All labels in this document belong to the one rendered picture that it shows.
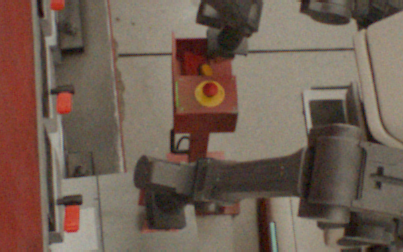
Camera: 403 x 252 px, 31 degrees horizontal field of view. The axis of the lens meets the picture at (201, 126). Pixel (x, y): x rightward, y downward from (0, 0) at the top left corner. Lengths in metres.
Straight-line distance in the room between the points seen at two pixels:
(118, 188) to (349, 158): 0.71
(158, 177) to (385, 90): 0.39
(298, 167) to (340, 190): 0.08
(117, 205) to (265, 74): 1.40
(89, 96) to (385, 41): 0.73
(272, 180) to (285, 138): 1.70
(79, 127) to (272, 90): 1.20
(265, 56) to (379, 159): 1.96
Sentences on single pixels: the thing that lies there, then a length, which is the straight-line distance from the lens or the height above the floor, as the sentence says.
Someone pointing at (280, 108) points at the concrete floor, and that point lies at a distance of 2.67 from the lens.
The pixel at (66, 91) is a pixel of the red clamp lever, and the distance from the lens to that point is 1.24.
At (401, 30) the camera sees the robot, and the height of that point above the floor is 1.36.
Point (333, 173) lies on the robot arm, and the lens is 0.81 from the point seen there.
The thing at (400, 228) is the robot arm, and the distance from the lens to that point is 1.21.
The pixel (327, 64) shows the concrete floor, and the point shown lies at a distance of 2.79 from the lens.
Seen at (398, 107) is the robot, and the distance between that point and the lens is 1.19.
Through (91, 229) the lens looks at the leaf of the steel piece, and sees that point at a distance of 1.42.
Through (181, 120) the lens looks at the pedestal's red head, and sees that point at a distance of 1.79.
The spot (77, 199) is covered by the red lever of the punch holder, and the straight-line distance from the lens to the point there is 1.16.
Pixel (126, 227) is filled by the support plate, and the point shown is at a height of 1.00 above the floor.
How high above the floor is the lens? 2.35
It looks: 64 degrees down
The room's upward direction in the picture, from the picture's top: 6 degrees clockwise
